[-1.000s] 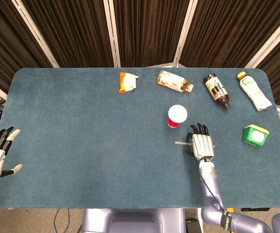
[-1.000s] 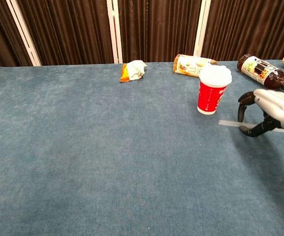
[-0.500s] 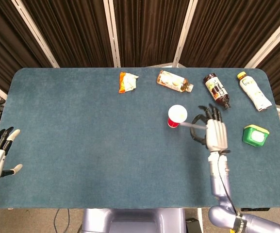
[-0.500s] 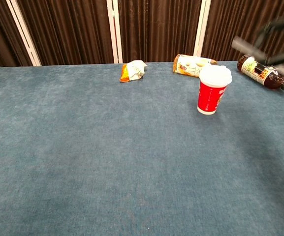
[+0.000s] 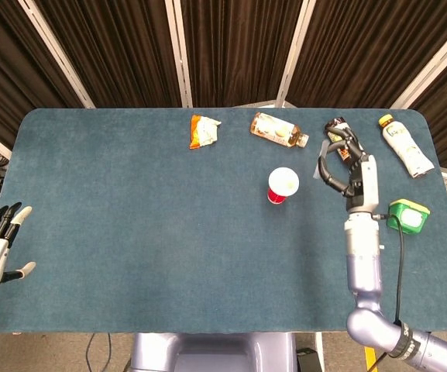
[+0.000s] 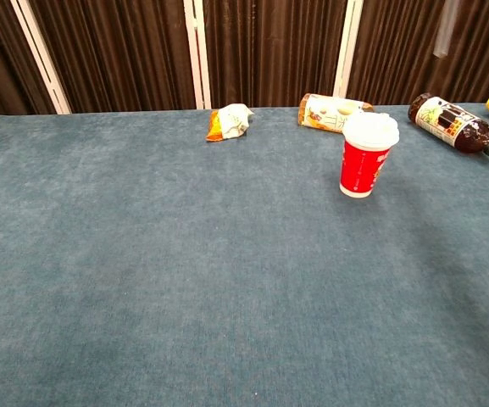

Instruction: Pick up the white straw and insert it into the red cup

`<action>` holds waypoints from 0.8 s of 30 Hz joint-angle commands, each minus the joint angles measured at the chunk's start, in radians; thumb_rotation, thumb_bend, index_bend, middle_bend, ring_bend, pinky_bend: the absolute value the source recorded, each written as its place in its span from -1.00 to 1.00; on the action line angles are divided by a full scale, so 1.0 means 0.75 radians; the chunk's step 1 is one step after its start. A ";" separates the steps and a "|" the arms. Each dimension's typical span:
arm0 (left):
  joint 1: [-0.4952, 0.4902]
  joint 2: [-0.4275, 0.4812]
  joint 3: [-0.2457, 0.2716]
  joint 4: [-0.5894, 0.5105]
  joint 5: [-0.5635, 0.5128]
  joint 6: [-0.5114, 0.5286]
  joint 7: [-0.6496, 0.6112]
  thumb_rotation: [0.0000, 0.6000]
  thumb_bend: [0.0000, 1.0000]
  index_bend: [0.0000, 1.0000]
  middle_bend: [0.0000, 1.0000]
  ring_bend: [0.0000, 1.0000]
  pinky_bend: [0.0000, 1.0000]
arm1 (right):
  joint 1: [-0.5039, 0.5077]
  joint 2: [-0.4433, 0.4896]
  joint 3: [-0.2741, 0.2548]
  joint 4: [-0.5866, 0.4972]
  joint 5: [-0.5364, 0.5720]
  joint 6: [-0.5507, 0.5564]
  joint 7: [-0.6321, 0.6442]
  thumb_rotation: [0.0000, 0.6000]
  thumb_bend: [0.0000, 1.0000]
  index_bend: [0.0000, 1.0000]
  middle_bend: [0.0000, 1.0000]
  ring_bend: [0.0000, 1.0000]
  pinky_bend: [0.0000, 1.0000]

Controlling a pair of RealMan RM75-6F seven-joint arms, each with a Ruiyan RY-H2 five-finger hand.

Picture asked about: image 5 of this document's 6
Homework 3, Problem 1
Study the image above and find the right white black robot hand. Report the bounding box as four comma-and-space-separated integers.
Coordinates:
318, 123, 380, 213

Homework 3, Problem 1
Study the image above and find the transparent plastic straw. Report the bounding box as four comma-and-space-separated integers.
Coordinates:
313, 139, 331, 181

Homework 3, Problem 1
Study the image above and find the red paper cup white lid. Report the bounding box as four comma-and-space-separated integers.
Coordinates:
266, 167, 301, 205

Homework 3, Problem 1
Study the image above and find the white bottle yellow cap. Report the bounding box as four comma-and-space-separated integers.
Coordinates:
377, 113, 435, 179

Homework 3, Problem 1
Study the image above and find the green wet wipes box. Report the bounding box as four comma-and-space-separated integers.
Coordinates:
386, 198, 432, 235

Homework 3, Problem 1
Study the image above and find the dark tea bottle black cap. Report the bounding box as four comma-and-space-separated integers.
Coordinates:
325, 117, 365, 164

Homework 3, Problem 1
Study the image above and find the amber tea bottle white cap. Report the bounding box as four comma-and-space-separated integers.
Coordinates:
249, 112, 310, 149

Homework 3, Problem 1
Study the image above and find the orange white snack bag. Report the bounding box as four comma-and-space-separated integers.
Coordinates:
189, 114, 222, 150

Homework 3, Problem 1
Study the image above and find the white table leg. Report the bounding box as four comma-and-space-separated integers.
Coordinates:
315, 332, 325, 372

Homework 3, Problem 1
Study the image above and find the black box on floor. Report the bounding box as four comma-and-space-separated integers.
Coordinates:
295, 347, 324, 372

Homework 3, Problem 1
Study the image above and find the silver robot torso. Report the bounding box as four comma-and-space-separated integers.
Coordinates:
129, 332, 297, 372

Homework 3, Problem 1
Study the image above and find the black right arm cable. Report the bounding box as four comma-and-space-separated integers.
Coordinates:
368, 214, 405, 372

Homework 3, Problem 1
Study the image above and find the black floor cable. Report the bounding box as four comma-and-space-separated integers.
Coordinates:
84, 332, 112, 372

